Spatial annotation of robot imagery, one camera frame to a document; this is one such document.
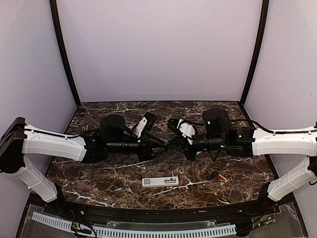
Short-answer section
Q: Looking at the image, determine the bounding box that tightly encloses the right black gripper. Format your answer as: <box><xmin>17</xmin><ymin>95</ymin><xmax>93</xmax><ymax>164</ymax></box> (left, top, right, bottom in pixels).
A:
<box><xmin>166</xmin><ymin>132</ymin><xmax>226</xmax><ymax>161</ymax></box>

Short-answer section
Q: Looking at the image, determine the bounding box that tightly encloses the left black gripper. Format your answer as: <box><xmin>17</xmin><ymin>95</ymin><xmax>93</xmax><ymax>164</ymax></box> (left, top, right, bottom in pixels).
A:
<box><xmin>106</xmin><ymin>133</ymin><xmax>169</xmax><ymax>162</ymax></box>

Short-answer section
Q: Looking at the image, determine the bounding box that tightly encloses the white remote control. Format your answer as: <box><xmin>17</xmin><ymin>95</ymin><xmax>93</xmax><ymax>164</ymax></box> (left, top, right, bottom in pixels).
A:
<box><xmin>142</xmin><ymin>177</ymin><xmax>179</xmax><ymax>188</ymax></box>

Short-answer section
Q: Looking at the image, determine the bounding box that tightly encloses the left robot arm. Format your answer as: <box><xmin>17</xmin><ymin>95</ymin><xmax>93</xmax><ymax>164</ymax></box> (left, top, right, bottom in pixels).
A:
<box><xmin>0</xmin><ymin>113</ymin><xmax>168</xmax><ymax>216</ymax></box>

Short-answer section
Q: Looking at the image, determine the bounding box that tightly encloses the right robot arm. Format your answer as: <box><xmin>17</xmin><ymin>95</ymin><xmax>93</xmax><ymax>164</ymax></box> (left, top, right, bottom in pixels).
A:
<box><xmin>167</xmin><ymin>108</ymin><xmax>317</xmax><ymax>215</ymax></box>

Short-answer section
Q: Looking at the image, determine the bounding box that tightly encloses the orange battery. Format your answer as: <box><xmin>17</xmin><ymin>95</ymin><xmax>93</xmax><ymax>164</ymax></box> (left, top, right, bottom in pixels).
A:
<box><xmin>218</xmin><ymin>174</ymin><xmax>227</xmax><ymax>181</ymax></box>

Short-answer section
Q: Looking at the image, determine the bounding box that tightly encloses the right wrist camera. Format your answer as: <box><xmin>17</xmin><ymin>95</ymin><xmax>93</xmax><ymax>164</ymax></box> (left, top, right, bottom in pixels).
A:
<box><xmin>167</xmin><ymin>119</ymin><xmax>198</xmax><ymax>145</ymax></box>

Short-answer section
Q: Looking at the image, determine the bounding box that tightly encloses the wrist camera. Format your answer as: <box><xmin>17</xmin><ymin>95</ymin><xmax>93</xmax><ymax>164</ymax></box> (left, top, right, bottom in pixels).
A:
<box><xmin>132</xmin><ymin>112</ymin><xmax>157</xmax><ymax>139</ymax></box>
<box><xmin>167</xmin><ymin>119</ymin><xmax>198</xmax><ymax>145</ymax></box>

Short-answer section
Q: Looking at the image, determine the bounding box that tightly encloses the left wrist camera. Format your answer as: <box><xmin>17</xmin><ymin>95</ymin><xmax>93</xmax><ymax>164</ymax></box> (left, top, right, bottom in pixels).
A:
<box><xmin>132</xmin><ymin>112</ymin><xmax>157</xmax><ymax>139</ymax></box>

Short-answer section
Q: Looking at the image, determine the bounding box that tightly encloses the black front rail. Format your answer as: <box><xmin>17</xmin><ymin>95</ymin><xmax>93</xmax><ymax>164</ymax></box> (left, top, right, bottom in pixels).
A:
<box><xmin>29</xmin><ymin>193</ymin><xmax>295</xmax><ymax>225</ymax></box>

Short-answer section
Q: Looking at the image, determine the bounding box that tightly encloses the white slotted cable duct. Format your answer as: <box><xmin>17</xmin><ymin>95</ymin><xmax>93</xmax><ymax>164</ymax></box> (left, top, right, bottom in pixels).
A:
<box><xmin>31</xmin><ymin>212</ymin><xmax>237</xmax><ymax>238</ymax></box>

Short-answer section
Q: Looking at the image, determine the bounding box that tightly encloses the right black frame post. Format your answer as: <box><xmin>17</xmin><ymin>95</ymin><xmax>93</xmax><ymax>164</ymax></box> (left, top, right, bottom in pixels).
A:
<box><xmin>239</xmin><ymin>0</ymin><xmax>269</xmax><ymax>107</ymax></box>

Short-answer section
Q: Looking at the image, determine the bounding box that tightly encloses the black frame post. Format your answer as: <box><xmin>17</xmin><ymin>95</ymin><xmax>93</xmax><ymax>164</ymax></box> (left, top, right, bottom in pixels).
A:
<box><xmin>49</xmin><ymin>0</ymin><xmax>81</xmax><ymax>107</ymax></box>
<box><xmin>239</xmin><ymin>0</ymin><xmax>269</xmax><ymax>107</ymax></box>

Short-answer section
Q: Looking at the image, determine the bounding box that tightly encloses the left black frame post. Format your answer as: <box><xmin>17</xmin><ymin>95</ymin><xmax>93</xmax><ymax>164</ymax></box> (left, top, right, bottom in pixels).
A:
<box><xmin>49</xmin><ymin>0</ymin><xmax>81</xmax><ymax>107</ymax></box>

